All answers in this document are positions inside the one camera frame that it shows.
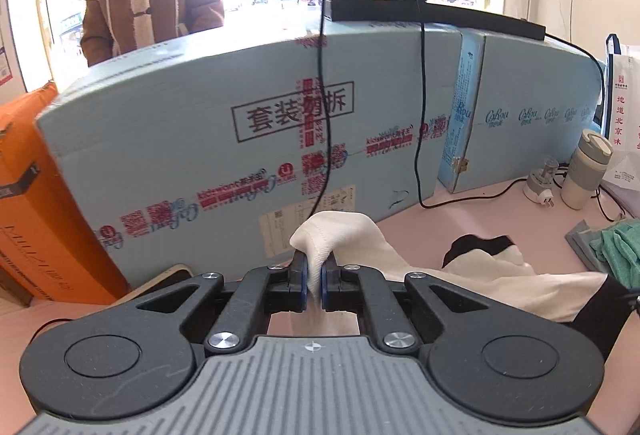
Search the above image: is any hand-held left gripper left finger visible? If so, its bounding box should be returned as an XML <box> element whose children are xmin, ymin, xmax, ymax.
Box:
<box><xmin>134</xmin><ymin>247</ymin><xmax>309</xmax><ymax>357</ymax></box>

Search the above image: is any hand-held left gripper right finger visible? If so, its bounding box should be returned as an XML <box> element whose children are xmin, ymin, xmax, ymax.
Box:
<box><xmin>319</xmin><ymin>260</ymin><xmax>494</xmax><ymax>357</ymax></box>

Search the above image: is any white garment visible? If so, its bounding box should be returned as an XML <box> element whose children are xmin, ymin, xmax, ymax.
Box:
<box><xmin>288</xmin><ymin>210</ymin><xmax>609</xmax><ymax>324</ymax></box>

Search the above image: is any green t-shirt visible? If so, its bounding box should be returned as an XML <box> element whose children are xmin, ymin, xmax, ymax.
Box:
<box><xmin>588</xmin><ymin>219</ymin><xmax>640</xmax><ymax>292</ymax></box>

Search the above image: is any smartphone in white case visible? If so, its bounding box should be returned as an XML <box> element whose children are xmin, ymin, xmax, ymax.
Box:
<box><xmin>131</xmin><ymin>264</ymin><xmax>197</xmax><ymax>291</ymax></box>

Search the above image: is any large light blue cardboard box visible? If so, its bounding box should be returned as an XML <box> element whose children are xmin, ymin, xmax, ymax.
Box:
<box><xmin>33</xmin><ymin>22</ymin><xmax>464</xmax><ymax>289</ymax></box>

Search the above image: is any white plug-in adapter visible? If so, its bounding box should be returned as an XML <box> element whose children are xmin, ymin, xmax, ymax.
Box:
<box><xmin>522</xmin><ymin>154</ymin><xmax>561</xmax><ymax>211</ymax></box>

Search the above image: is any orange cardboard box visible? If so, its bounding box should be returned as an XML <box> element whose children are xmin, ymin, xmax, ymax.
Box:
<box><xmin>0</xmin><ymin>82</ymin><xmax>132</xmax><ymax>304</ymax></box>

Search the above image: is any black cloth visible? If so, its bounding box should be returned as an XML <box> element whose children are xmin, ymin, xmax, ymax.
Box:
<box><xmin>442</xmin><ymin>233</ymin><xmax>639</xmax><ymax>362</ymax></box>

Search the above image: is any white and grey tumbler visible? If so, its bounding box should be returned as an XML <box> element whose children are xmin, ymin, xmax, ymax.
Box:
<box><xmin>559</xmin><ymin>128</ymin><xmax>615</xmax><ymax>211</ymax></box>

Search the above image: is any narrow light blue cardboard box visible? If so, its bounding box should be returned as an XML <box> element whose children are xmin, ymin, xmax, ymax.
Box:
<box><xmin>437</xmin><ymin>27</ymin><xmax>609</xmax><ymax>195</ymax></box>

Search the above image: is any black power strip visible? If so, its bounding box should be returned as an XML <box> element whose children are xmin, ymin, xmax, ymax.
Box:
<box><xmin>322</xmin><ymin>0</ymin><xmax>547</xmax><ymax>42</ymax></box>

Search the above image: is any white paper bag blue trim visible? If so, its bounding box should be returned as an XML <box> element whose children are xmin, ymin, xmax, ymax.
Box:
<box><xmin>597</xmin><ymin>34</ymin><xmax>640</xmax><ymax>217</ymax></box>

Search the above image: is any thin black cable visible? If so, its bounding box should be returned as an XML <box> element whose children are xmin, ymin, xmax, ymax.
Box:
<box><xmin>594</xmin><ymin>187</ymin><xmax>629</xmax><ymax>222</ymax></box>

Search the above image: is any black power strip cord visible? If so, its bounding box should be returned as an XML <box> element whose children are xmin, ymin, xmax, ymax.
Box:
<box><xmin>543</xmin><ymin>34</ymin><xmax>606</xmax><ymax>127</ymax></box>

